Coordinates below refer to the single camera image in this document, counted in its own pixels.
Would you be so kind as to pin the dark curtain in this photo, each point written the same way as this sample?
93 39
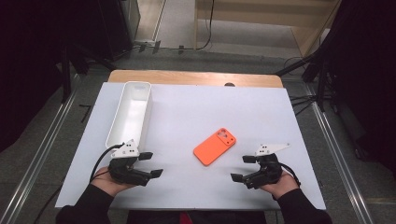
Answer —
28 62
370 77

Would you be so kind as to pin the light wooden shelf unit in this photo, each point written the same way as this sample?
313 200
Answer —
249 15

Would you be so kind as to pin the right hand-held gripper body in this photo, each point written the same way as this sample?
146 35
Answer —
267 171

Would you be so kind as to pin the black metal stand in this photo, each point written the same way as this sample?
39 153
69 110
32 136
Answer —
66 77
320 87

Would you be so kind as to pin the person's right hand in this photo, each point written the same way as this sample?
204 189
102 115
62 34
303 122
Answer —
283 186

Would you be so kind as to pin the white plastic bin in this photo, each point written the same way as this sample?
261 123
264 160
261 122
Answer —
130 118

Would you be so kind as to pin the orange phone case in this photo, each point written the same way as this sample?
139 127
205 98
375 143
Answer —
214 146

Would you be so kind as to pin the person's dark clothing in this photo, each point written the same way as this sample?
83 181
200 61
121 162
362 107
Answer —
218 217

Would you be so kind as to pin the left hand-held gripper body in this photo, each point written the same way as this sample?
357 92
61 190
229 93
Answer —
124 174

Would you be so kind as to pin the metal floor rail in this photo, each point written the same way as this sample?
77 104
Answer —
339 155
37 155

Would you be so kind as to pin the black cabinet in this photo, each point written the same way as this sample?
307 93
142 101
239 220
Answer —
118 28

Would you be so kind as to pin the white board mat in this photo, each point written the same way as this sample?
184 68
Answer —
193 109

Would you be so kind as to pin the person's left hand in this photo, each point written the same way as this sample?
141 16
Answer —
107 183

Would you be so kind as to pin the wooden table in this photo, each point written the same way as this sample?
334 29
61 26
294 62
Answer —
186 77

